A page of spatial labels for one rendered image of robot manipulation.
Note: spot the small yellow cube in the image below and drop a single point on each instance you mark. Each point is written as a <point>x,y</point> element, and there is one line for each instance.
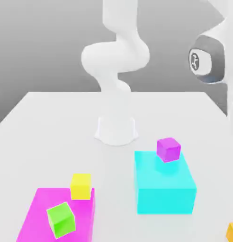
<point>80,187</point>

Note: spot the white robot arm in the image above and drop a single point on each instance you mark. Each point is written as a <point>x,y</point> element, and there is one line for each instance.
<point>116,56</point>

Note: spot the large cyan box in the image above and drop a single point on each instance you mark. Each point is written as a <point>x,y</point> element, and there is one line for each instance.
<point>165,189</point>

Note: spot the small green cube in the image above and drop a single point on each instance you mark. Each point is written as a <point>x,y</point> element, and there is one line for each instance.
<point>61,220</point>

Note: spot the large magenta box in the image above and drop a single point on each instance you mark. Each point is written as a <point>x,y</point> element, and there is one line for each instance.
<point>80,217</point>

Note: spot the small purple cube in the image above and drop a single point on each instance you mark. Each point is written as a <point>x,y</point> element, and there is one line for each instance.
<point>168,150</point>

